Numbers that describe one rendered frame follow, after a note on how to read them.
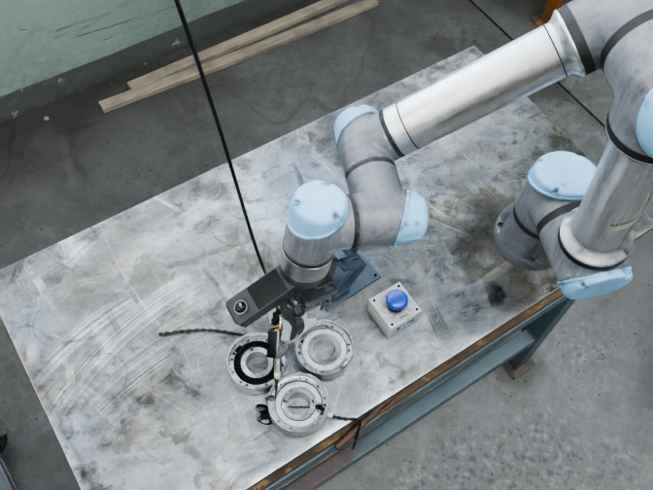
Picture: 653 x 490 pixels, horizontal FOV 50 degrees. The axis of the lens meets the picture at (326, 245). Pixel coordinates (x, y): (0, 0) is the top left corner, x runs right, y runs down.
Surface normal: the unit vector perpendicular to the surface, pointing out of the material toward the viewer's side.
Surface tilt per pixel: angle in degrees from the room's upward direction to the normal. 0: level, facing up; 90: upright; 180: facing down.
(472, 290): 0
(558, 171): 8
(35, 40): 90
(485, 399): 0
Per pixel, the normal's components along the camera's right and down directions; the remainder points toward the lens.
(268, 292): -0.27, -0.28
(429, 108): -0.36, 0.04
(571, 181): 0.01, -0.62
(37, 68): 0.55, 0.73
